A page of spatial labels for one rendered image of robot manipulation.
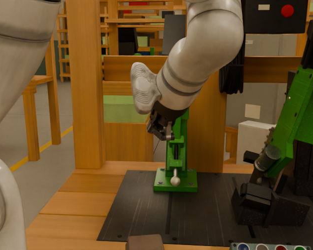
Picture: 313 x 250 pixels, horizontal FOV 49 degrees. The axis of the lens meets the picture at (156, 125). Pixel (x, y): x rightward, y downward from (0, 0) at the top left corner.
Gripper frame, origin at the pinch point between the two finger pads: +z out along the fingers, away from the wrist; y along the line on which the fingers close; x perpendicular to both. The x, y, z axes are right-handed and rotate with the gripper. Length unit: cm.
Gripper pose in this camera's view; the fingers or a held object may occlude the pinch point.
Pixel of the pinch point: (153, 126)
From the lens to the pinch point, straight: 70.7
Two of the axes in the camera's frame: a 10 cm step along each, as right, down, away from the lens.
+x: -9.5, 0.3, -3.0
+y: -1.5, -9.0, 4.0
